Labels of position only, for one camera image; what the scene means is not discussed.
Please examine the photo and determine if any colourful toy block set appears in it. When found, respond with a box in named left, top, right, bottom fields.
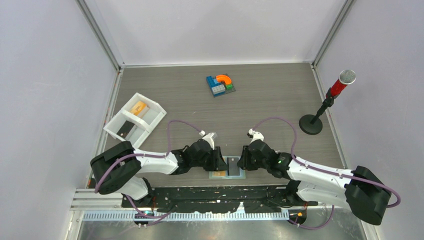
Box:
left=205, top=74, right=236, bottom=98

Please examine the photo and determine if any red microphone on stand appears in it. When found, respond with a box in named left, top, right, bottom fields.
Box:
left=298, top=69, right=357, bottom=135

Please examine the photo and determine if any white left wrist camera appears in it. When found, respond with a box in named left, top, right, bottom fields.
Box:
left=199, top=130, right=218, bottom=150

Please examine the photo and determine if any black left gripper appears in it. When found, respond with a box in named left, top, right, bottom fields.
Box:
left=190, top=146, right=229, bottom=172

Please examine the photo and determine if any white two-compartment tray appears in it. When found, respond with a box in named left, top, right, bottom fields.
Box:
left=103, top=93, right=167, bottom=149

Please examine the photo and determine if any black card in tray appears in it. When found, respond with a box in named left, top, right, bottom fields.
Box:
left=116, top=120, right=135, bottom=139

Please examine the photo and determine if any orange card stack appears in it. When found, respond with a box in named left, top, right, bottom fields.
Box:
left=129, top=101, right=150, bottom=118

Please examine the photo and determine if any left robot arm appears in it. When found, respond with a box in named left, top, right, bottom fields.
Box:
left=90, top=139, right=229, bottom=207

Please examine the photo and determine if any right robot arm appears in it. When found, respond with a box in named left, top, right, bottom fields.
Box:
left=237, top=140, right=392, bottom=226

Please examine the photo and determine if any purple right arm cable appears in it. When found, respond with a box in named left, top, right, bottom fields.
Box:
left=247, top=116, right=402, bottom=231

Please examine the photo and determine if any black credit card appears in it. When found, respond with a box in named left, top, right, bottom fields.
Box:
left=226, top=157, right=240, bottom=177

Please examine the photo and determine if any orange card in holder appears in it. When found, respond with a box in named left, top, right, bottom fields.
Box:
left=212, top=171, right=227, bottom=178

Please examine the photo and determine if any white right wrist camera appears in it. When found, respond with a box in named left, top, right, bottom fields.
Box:
left=247, top=128, right=265, bottom=143

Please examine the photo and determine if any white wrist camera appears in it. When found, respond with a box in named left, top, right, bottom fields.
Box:
left=199, top=130, right=218, bottom=150
left=247, top=128, right=265, bottom=143

